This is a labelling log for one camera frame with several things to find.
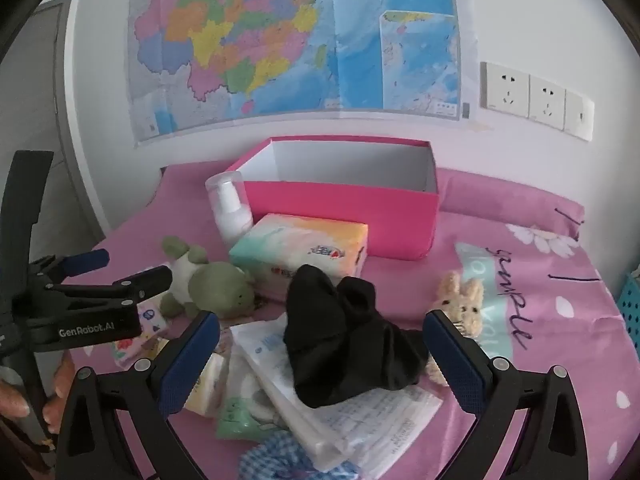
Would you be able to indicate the white wall outlet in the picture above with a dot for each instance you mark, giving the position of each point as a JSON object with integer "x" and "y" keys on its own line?
{"x": 547, "y": 100}
{"x": 505, "y": 89}

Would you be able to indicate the small green tissue pack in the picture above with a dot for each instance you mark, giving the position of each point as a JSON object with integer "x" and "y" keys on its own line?
{"x": 240, "y": 417}

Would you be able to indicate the blue perforated plastic basket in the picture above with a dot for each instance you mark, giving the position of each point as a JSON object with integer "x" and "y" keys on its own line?
{"x": 630, "y": 310}

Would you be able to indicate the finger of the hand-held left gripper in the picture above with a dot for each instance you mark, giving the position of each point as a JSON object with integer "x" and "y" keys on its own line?
{"x": 92, "y": 259}
{"x": 150, "y": 280}

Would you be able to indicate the person's left hand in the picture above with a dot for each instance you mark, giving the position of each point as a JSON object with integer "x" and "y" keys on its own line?
{"x": 61, "y": 375}

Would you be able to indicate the pink cardboard box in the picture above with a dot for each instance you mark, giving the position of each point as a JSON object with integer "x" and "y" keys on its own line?
{"x": 350, "y": 220}

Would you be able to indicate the pink pillow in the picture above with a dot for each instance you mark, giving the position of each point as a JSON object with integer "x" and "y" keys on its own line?
{"x": 500, "y": 200}

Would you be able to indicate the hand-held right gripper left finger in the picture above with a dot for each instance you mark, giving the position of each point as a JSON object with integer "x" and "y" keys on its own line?
{"x": 192, "y": 360}

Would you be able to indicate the small gold box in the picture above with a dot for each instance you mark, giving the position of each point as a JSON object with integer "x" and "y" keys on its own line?
{"x": 210, "y": 385}

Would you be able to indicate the pastel tissue pack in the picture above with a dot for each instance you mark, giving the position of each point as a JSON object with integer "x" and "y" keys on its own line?
{"x": 300, "y": 245}

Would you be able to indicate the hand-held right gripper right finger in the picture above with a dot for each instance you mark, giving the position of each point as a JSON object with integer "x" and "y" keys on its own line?
{"x": 455, "y": 360}

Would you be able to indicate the beige bunny plush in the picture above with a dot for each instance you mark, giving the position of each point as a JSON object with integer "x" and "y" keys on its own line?
{"x": 460, "y": 295}

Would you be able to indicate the blue checked cloth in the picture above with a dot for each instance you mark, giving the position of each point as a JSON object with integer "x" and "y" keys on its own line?
{"x": 280, "y": 452}

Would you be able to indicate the green frog plush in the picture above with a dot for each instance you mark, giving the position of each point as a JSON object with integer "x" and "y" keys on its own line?
{"x": 215, "y": 285}

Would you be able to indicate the pink floral tissue pack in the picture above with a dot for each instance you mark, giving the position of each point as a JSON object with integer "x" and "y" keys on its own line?
{"x": 150, "y": 320}

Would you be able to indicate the colourful wall map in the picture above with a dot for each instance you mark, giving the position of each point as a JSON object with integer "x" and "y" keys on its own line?
{"x": 250, "y": 35}

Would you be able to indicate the black cloth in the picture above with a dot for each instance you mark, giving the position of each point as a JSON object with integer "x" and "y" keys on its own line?
{"x": 345, "y": 350}

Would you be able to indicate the white wall switch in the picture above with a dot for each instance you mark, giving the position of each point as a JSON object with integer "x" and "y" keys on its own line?
{"x": 580, "y": 115}

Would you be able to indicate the white wipes pack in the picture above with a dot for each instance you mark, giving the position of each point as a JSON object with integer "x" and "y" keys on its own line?
{"x": 380, "y": 415}

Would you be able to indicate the grey door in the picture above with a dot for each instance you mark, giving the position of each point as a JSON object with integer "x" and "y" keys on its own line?
{"x": 50, "y": 85}

